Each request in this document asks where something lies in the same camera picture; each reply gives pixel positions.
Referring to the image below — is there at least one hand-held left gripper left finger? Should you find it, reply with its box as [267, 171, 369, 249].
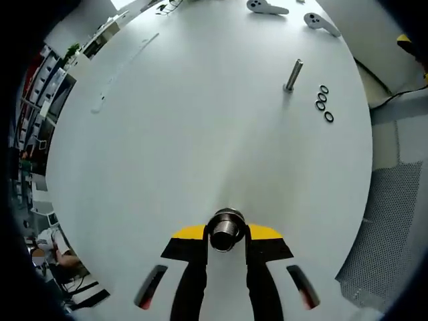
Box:
[126, 223, 209, 321]

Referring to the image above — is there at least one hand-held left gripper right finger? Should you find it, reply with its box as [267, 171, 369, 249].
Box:
[245, 223, 328, 321]

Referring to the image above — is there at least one large threaded steel stud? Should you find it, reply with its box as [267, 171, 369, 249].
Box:
[206, 207, 247, 253]

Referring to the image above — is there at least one large black washer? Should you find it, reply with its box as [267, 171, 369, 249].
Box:
[213, 207, 245, 222]

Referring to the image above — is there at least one small threaded steel stud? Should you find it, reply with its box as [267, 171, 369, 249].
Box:
[283, 58, 304, 93]

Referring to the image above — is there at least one white handheld controller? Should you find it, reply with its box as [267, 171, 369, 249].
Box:
[303, 12, 342, 38]
[246, 0, 290, 16]

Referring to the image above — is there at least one grey mesh office chair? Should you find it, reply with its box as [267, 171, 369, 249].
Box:
[335, 90, 428, 310]

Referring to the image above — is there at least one shelving unit with white boxes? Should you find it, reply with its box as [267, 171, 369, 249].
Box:
[13, 43, 78, 151]

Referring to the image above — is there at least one small green plant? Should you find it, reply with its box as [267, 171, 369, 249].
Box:
[64, 42, 82, 63]

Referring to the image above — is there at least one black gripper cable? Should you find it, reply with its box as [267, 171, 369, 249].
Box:
[367, 84, 428, 109]

